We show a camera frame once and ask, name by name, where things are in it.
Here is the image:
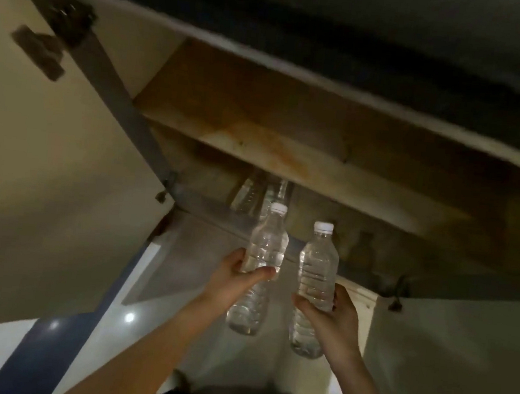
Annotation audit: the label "person's left hand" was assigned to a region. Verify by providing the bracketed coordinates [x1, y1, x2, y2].
[198, 243, 279, 319]

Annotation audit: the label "person's right hand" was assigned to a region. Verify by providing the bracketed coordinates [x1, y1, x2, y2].
[284, 279, 369, 375]

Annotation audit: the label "clear plastic water bottle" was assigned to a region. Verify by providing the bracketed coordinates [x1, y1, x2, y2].
[224, 198, 293, 340]
[286, 218, 344, 361]
[230, 169, 268, 217]
[258, 175, 291, 216]

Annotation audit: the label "green edged cabinet door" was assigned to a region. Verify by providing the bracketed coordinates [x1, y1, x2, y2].
[0, 0, 195, 350]
[358, 285, 520, 394]

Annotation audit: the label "person's left forearm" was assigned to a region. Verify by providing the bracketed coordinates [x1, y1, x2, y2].
[57, 281, 232, 394]

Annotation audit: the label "person's left shoe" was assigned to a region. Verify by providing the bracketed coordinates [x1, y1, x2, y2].
[170, 368, 194, 393]

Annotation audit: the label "metal door hinge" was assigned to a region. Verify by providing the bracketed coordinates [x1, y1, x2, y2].
[385, 274, 414, 314]
[6, 0, 99, 87]
[154, 169, 180, 207]

